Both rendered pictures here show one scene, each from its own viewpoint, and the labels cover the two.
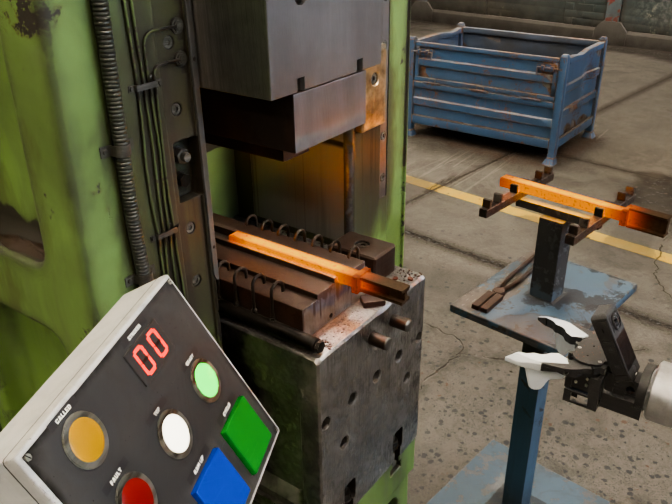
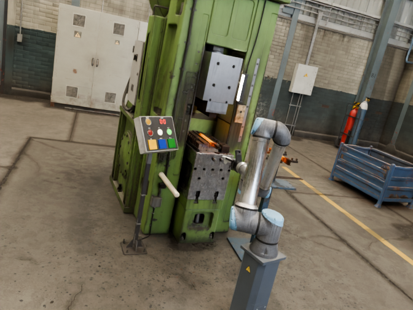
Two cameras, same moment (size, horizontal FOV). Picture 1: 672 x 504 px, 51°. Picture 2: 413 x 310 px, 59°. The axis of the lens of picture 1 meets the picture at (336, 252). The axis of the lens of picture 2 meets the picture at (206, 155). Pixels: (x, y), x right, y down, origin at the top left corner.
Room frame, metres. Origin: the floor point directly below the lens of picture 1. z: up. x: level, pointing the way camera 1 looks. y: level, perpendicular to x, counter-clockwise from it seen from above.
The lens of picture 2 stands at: (-1.68, -1.44, 1.76)
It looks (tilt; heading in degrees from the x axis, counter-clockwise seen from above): 15 degrees down; 27
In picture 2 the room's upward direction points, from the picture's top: 12 degrees clockwise
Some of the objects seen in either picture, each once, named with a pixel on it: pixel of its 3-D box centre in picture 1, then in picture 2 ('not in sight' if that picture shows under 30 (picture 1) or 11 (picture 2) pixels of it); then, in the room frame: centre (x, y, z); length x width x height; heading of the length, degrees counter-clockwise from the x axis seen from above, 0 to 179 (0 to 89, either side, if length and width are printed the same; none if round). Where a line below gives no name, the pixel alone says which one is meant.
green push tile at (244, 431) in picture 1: (244, 435); (171, 143); (0.71, 0.12, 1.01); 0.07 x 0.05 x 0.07; 169
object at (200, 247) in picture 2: not in sight; (190, 243); (1.11, -0.03, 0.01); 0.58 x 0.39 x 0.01; 144
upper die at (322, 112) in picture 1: (238, 92); (207, 103); (1.26, 0.17, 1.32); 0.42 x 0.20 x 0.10; 54
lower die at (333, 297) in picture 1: (252, 267); (200, 140); (1.26, 0.17, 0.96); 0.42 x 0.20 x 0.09; 54
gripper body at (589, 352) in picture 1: (608, 377); (236, 165); (0.86, -0.41, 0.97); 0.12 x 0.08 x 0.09; 54
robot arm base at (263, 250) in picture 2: not in sight; (265, 243); (0.47, -0.89, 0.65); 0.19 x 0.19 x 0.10
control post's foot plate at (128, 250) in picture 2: not in sight; (134, 243); (0.64, 0.27, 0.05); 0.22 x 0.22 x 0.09; 54
